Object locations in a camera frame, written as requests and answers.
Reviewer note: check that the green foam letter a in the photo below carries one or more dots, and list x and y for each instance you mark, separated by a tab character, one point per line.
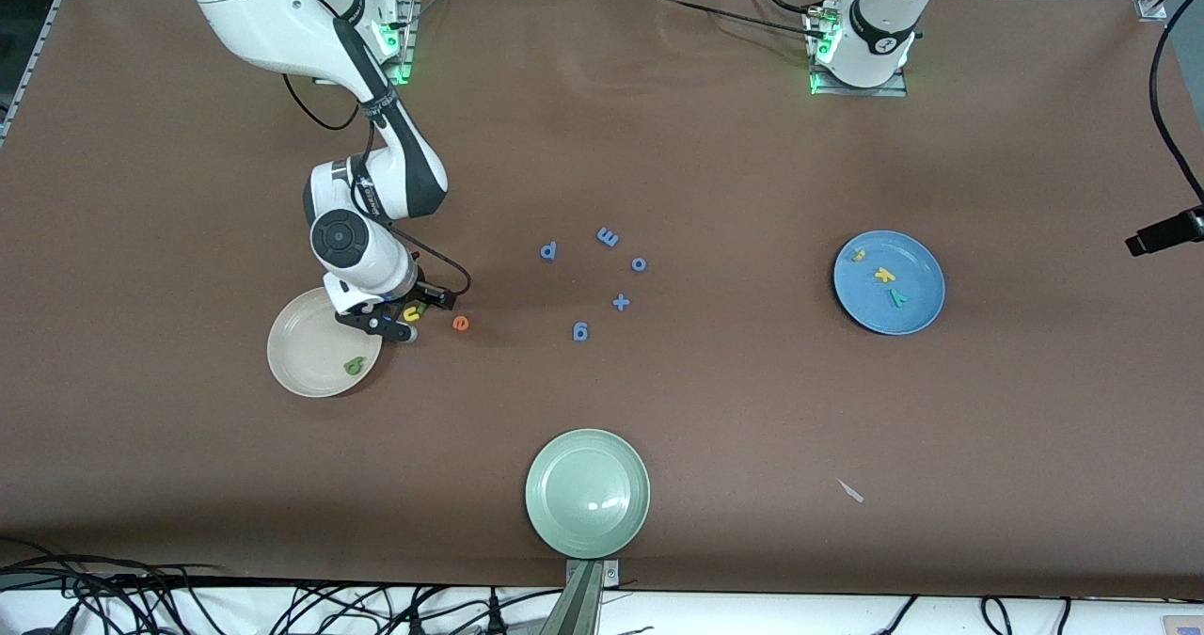
357	368

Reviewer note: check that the teal foam letter y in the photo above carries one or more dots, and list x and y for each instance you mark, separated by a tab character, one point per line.
898	297

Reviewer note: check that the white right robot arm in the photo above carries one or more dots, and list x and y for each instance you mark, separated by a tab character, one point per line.
263	5

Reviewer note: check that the beige plate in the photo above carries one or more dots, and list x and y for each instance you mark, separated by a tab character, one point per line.
301	353

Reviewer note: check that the blue foam letter p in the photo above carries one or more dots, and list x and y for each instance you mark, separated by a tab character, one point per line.
546	252

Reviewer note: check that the blue foam letter m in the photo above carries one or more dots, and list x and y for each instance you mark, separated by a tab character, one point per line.
608	237

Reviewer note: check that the pale green plate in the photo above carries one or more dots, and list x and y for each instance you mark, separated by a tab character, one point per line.
588	494

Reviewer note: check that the blue plate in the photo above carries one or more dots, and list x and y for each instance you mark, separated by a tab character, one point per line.
912	268

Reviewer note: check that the brown table cover sheet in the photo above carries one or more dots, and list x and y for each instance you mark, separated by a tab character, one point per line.
602	146

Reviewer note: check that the white paper scrap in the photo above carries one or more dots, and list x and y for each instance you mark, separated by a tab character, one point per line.
851	492

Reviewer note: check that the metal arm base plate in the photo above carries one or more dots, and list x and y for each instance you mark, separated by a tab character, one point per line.
404	28
894	89

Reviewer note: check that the silver camera mount bracket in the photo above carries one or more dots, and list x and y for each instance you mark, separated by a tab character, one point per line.
611	574

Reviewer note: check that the grey camera mount bar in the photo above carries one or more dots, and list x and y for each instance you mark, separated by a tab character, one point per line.
578	607

